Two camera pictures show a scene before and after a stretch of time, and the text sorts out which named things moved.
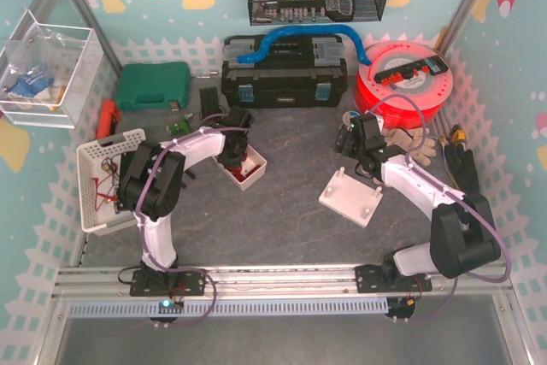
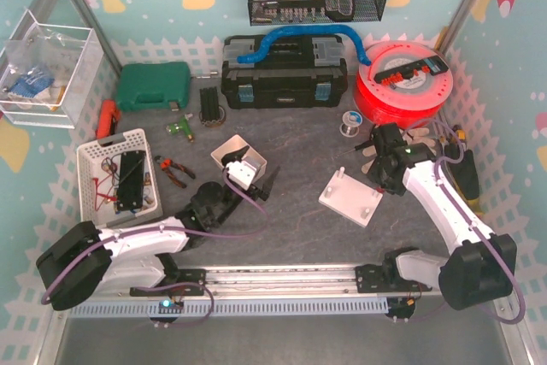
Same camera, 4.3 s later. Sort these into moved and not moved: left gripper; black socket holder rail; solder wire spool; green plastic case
Moved: left gripper
Not moved: black socket holder rail; solder wire spool; green plastic case
